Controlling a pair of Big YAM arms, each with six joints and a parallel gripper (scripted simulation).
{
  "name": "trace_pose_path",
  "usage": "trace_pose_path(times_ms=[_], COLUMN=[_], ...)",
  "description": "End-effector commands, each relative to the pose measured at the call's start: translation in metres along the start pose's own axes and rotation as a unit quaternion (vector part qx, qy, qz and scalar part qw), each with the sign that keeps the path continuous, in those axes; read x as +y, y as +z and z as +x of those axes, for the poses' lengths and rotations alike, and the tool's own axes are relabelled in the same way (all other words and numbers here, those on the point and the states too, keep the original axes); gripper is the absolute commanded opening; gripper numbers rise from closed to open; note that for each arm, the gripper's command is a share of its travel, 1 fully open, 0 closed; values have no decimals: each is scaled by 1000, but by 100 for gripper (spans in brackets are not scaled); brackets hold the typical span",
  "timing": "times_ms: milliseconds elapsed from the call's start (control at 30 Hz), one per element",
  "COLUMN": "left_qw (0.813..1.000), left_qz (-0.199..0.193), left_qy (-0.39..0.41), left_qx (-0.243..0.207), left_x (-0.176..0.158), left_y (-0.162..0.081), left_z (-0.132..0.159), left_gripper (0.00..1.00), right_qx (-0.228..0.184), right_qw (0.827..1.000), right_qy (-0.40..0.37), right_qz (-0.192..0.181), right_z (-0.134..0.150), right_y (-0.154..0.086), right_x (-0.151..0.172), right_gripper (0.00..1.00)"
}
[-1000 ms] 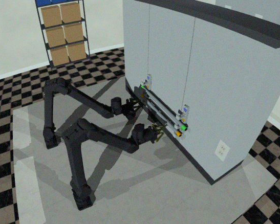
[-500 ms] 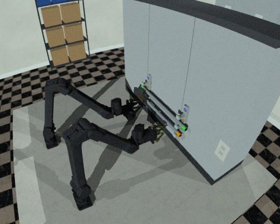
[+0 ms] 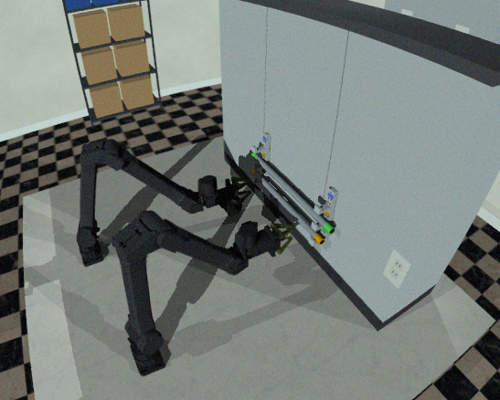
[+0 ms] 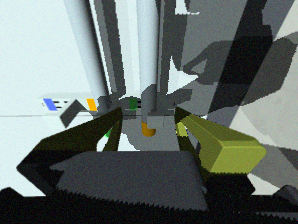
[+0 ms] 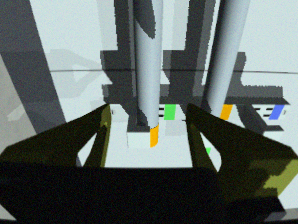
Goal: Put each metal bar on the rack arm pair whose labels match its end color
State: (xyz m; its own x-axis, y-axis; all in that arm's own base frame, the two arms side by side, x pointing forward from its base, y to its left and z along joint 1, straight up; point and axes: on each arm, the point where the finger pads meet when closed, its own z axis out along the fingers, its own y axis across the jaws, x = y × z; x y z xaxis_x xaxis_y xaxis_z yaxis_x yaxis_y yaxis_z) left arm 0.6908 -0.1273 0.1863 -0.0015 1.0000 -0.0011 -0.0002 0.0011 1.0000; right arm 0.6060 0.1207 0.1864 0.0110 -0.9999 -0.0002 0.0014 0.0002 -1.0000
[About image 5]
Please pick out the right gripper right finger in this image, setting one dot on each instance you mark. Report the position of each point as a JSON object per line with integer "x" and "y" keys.
{"x": 252, "y": 165}

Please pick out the black wall panel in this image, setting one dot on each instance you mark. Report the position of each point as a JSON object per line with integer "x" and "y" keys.
{"x": 68, "y": 57}

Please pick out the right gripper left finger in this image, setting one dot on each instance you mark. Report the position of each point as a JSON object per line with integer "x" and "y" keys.
{"x": 60, "y": 145}

